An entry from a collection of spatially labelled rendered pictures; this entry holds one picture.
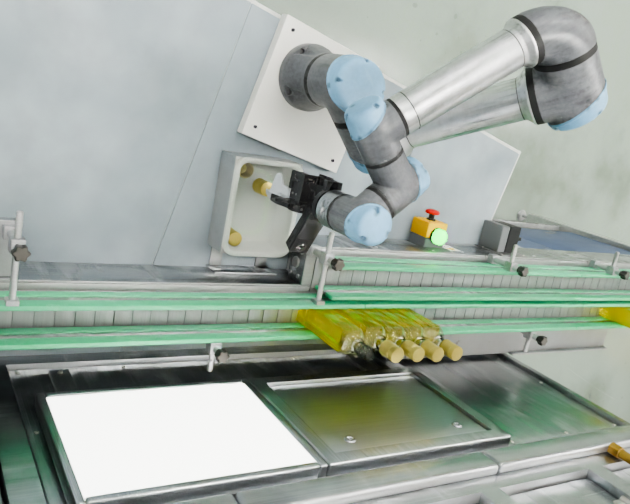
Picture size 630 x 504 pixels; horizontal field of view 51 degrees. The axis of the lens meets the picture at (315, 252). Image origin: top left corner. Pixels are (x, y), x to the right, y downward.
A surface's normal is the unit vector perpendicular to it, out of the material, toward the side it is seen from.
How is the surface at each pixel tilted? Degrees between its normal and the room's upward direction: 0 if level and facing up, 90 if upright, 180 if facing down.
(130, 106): 0
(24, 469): 90
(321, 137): 0
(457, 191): 0
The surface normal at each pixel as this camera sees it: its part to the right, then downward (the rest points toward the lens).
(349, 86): 0.44, 0.19
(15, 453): 0.19, -0.96
